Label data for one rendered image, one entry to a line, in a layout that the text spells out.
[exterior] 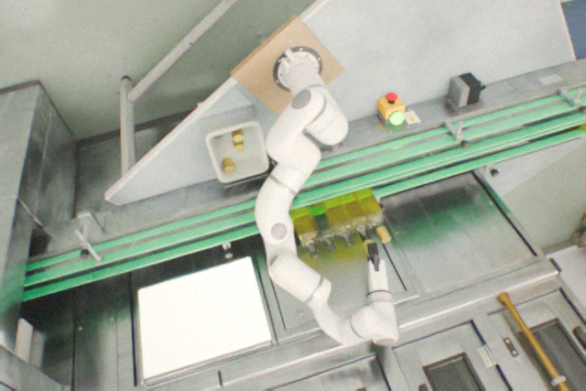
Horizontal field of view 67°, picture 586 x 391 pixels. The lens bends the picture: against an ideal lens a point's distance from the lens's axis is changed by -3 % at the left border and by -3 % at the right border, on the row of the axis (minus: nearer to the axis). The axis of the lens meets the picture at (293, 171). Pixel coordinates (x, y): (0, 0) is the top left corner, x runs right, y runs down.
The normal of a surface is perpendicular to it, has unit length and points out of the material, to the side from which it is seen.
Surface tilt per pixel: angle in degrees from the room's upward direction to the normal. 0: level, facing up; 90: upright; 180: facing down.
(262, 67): 1
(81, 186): 90
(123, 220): 90
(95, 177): 90
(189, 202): 90
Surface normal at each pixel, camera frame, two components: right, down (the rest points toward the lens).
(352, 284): -0.11, -0.68
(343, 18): 0.27, 0.69
